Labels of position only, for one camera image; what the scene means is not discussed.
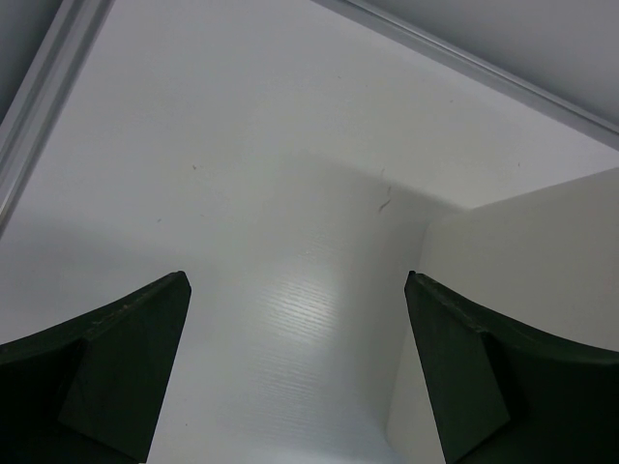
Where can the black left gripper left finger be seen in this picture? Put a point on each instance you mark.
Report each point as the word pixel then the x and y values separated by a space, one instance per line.
pixel 91 389

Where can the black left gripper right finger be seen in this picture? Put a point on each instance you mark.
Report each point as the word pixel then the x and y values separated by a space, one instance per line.
pixel 504 392

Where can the white drawer cabinet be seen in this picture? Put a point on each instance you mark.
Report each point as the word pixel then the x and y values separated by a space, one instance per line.
pixel 548 258

